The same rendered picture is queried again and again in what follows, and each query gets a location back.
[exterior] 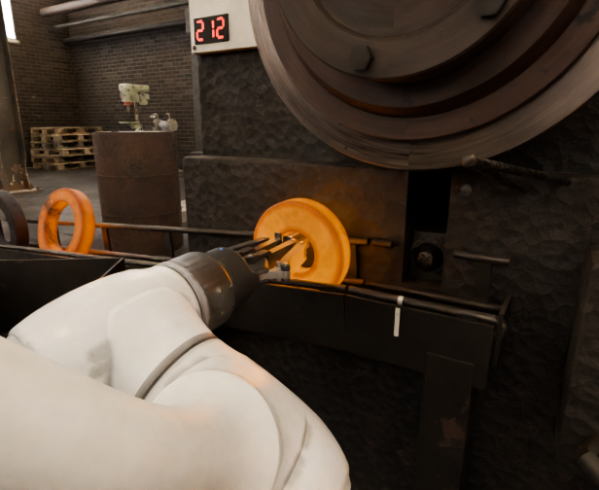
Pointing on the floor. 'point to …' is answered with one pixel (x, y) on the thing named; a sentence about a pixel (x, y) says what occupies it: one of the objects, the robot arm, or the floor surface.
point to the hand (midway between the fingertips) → (299, 239)
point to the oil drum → (138, 188)
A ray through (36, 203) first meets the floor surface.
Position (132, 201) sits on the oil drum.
